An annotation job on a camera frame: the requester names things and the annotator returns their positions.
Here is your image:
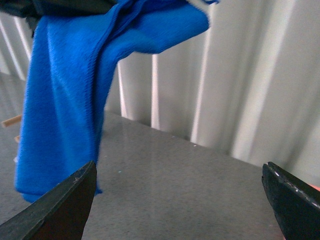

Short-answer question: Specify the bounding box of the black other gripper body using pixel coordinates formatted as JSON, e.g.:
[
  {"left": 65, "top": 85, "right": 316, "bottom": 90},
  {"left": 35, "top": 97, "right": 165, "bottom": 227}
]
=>
[{"left": 0, "top": 0, "right": 117, "bottom": 34}]

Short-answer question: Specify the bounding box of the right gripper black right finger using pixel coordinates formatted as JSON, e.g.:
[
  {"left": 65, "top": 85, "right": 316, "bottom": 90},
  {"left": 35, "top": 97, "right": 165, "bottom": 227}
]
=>
[{"left": 261, "top": 162, "right": 320, "bottom": 240}]

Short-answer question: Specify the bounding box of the blue microfiber cloth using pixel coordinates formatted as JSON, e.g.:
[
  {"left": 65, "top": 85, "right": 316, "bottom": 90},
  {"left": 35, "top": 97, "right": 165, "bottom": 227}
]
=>
[{"left": 14, "top": 0, "right": 210, "bottom": 203}]

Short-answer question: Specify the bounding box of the white towel rack with wooden rods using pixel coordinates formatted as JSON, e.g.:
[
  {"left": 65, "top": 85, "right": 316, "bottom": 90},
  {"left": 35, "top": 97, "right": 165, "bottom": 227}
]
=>
[{"left": 0, "top": 114, "right": 22, "bottom": 144}]

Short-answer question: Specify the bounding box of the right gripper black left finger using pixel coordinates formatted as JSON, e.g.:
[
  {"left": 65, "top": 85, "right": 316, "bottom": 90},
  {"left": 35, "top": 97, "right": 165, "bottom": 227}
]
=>
[{"left": 0, "top": 161, "right": 97, "bottom": 240}]

